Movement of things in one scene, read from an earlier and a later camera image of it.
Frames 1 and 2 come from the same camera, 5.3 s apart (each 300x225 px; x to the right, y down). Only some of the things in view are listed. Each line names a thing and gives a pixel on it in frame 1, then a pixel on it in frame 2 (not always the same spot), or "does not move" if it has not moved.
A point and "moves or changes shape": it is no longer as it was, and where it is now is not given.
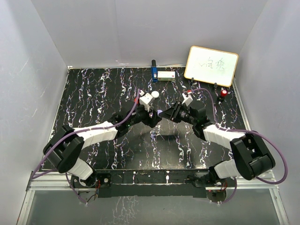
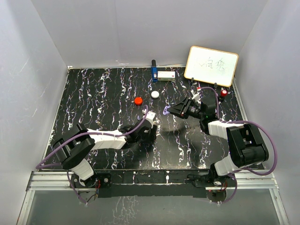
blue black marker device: x=154 y=71 does not move
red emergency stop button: x=224 y=93 does not move
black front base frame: x=149 y=183 does not move
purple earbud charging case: x=159 y=111 moves or changes shape
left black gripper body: x=142 y=115 to x=148 y=138
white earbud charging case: x=155 y=94 does not move
